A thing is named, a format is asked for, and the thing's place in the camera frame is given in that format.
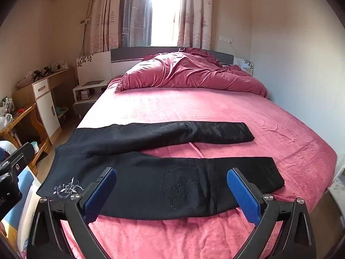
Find crumpled pink duvet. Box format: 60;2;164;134
116;48;268;98

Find wooden side table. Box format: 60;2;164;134
1;104;52;176

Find patterned window curtains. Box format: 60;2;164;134
87;0;212;54

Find white shelf with clutter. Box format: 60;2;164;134
328;154;345;218

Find white and wood cabinet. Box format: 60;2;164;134
12;68;75;144

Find pink bed with sheet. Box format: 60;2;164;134
80;88;336;258

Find white plastic bag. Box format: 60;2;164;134
0;114;13;130

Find blue and yellow chair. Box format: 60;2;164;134
0;140;43;254

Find black pants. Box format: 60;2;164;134
38;121;284;220

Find white bedside table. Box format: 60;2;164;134
72;80;110;119

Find dark grey headboard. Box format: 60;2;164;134
111;46;234;66

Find teal plastic cup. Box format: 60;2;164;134
31;142;39;154

